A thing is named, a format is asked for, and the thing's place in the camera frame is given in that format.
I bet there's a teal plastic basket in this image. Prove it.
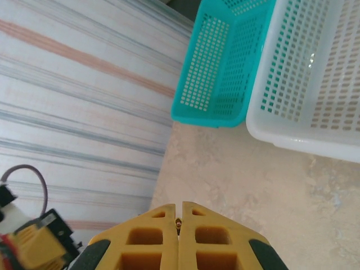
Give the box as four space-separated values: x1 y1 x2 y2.
170 0 278 129

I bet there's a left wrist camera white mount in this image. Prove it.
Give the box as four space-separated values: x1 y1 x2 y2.
0 181 26 236

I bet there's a white plastic basket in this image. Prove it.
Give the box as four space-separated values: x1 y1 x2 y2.
246 0 360 164

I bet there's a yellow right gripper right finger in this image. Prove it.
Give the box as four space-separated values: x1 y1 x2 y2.
179 201 268 270

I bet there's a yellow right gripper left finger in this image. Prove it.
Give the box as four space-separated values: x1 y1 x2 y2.
88 204 179 270

